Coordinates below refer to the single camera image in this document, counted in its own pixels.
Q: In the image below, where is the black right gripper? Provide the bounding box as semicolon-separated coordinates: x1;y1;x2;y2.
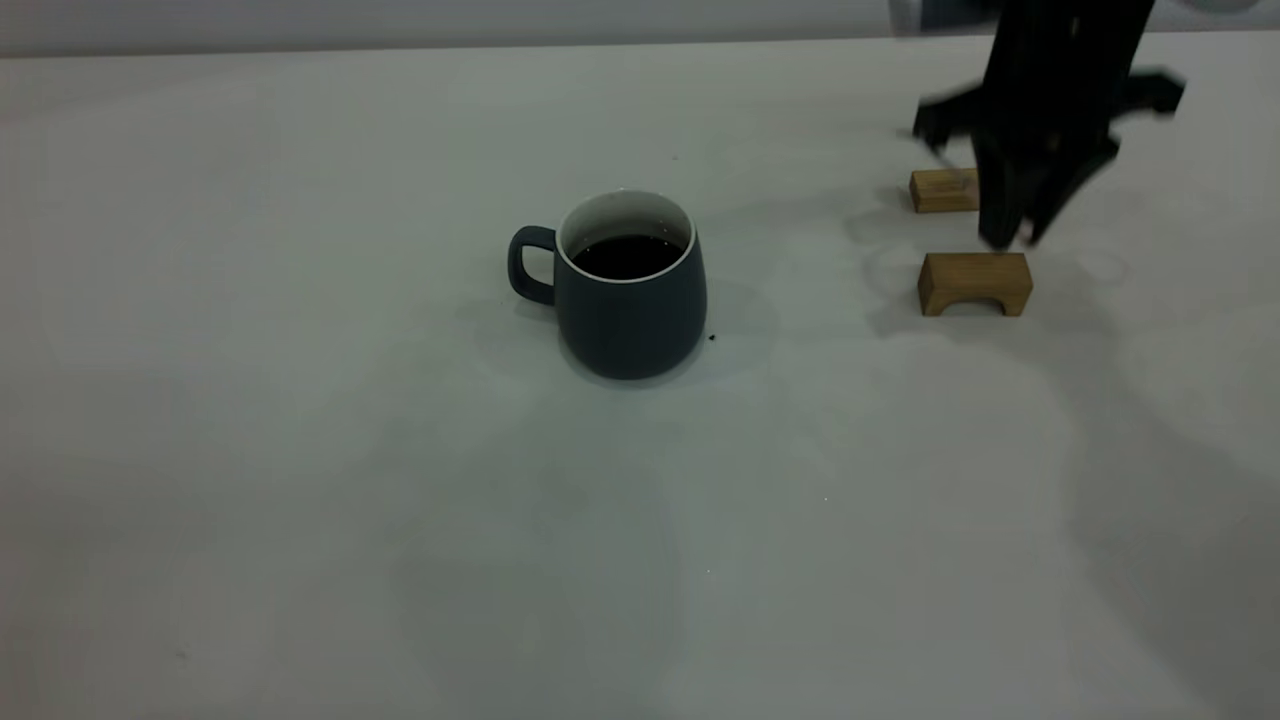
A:
912;0;1186;251

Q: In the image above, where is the dark grey ceramic mug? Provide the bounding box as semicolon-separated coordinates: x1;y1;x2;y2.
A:
507;189;708;381

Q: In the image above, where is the dark coffee liquid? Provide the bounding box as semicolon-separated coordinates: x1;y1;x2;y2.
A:
572;234;687;281

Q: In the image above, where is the flat wooden block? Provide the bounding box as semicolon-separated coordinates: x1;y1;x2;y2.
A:
909;168;982;214

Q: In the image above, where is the arched wooden block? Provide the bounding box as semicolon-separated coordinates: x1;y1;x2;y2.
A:
918;252;1033;318

